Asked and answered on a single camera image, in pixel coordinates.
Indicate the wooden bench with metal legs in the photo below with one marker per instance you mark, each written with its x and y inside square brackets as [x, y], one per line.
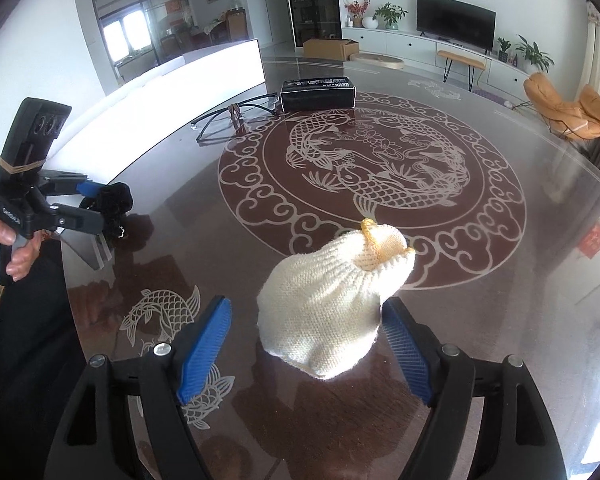
[460, 57]

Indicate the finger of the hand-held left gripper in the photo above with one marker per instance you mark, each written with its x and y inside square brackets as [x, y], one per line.
[87, 188]
[75, 219]

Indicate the person's left hand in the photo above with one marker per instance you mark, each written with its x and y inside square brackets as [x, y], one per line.
[22, 257]

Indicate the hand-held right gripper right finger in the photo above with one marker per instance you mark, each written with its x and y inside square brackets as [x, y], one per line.
[405, 355]

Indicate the small plant in dark pot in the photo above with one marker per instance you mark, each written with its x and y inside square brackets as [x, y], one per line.
[503, 52]

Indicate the black eyeglasses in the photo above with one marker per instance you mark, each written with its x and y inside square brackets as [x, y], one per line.
[235, 111]

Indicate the white television cabinet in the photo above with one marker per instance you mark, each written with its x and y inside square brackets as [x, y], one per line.
[415, 47]

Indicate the person's black clothing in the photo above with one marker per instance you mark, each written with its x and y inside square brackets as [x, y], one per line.
[25, 370]

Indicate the green plant in glass vase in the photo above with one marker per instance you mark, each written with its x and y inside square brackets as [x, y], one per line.
[390, 15]

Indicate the orange lounge chair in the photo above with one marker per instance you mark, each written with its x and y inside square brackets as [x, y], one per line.
[555, 105]

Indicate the dark patterned glass desktop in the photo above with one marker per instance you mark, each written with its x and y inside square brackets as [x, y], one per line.
[480, 310]

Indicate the cream knitted glove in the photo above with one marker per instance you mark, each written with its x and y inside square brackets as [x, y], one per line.
[320, 310]

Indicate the red flowers in vase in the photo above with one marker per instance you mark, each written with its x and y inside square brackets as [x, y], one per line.
[355, 10]

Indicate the black television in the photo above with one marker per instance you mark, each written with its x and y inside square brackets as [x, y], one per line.
[455, 20]

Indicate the round beige floor mat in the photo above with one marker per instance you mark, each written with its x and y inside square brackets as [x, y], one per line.
[380, 61]

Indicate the black cardboard box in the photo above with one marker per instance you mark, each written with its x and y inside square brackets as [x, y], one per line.
[317, 95]

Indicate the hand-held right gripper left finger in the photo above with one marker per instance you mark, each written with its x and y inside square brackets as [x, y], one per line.
[202, 350]

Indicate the dark glass display cabinet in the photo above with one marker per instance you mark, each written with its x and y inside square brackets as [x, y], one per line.
[310, 0]

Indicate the large plant in white pot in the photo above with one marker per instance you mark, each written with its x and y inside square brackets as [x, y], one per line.
[535, 57]

